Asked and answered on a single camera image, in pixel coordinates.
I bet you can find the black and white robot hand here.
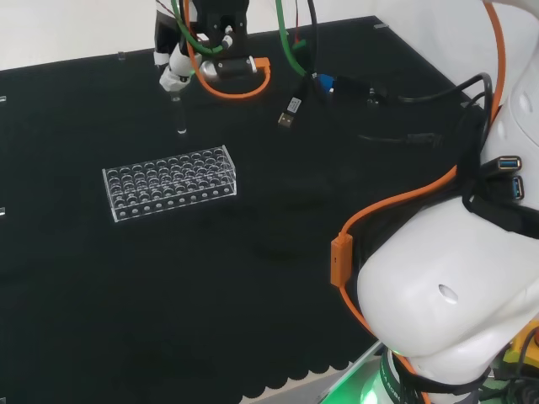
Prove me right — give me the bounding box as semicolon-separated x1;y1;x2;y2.
153;0;194;93

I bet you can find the clear glass test tube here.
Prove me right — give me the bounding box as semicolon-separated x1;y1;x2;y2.
170;90;188;135

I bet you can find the clear plastic test tube rack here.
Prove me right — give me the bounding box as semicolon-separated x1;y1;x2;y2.
102;145;237;224

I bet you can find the blue usb connector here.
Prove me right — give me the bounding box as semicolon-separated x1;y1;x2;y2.
316;73;338;94

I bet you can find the black adapter block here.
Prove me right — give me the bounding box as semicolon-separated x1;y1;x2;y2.
334;75;391;109

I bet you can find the black bench cloth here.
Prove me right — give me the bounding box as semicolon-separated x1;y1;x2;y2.
0;15;489;404

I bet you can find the black hub with blue ports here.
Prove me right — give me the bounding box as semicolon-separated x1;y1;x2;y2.
483;154;528;202

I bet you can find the yellow stop button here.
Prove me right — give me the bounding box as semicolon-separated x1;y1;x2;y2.
504;322;539;364

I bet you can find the black cable with usb plug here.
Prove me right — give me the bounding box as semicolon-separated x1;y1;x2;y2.
276;0;321;132

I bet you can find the thick black cable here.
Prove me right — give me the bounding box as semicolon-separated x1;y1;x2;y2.
395;72;494;127

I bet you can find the black cable with ferrite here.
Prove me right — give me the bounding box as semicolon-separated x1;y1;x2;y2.
357;132;446;148

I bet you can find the orange cable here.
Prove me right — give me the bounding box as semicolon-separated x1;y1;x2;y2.
183;0;506;404

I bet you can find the grey metal base plate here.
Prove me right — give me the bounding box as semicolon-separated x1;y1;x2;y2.
319;340;387;404

